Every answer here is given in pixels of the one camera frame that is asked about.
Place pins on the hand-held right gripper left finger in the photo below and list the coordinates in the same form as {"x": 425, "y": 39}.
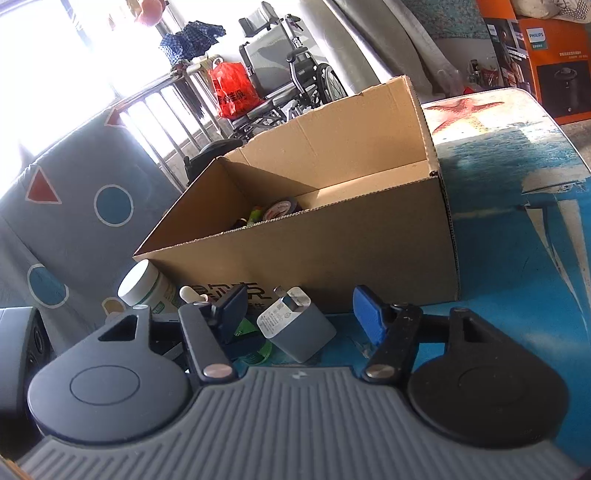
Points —
{"x": 231, "y": 314}

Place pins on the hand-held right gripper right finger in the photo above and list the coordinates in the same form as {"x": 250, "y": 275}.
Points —
{"x": 369, "y": 314}

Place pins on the green dropper bottle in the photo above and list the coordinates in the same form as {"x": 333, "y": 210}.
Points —
{"x": 187, "y": 294}

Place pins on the white plug charger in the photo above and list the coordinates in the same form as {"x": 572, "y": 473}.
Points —
{"x": 295, "y": 332}

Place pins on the cardboard box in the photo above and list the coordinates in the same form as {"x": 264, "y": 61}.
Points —
{"x": 369, "y": 240}

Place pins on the white pill bottle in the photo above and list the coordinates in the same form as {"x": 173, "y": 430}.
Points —
{"x": 143, "y": 284}

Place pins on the green lip balm stick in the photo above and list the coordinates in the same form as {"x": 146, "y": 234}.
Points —
{"x": 254, "y": 216}

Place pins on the black tape roll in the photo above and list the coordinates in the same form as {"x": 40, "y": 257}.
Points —
{"x": 293, "y": 205}

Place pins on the grey printed blanket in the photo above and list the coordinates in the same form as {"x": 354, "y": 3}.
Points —
{"x": 69, "y": 240}

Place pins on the black bag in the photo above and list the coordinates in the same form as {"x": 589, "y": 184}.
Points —
{"x": 207, "y": 154}

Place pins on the red plastic bag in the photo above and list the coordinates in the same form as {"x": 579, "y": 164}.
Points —
{"x": 233, "y": 90}

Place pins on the metal railing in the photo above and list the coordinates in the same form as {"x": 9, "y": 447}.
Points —
{"x": 147, "y": 90}

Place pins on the wheelchair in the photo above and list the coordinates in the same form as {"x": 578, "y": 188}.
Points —
{"x": 272, "y": 64}

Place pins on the red packet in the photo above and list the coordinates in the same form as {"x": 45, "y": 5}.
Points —
{"x": 485, "y": 76}

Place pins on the pale curtain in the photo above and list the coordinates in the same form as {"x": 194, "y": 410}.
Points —
{"x": 369, "y": 41}

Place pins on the orange appliance box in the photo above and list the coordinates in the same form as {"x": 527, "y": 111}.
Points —
{"x": 563, "y": 69}

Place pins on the floral wall cloth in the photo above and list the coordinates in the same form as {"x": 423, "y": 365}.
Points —
{"x": 457, "y": 18}

